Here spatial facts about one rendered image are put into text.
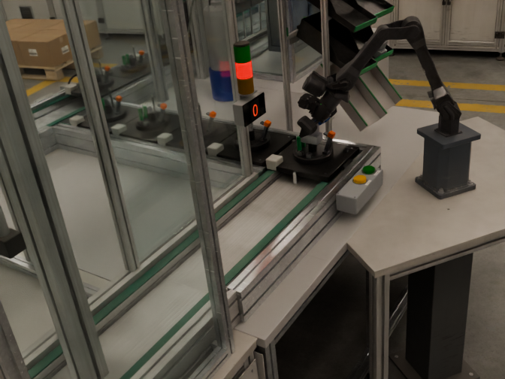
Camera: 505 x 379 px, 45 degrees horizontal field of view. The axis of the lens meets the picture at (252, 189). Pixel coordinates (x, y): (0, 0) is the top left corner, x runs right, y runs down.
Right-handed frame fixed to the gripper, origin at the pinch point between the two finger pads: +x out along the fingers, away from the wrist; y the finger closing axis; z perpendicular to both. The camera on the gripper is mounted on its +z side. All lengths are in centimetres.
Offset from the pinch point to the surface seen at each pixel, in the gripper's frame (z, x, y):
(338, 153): -12.9, 3.8, -4.9
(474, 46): -21, 105, -394
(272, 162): 0.9, 13.0, 12.0
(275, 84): 38, 57, -81
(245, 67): 23.9, -15.5, 20.7
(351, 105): -4.4, -3.7, -20.6
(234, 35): 32.2, -20.5, 19.4
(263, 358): -37, 8, 75
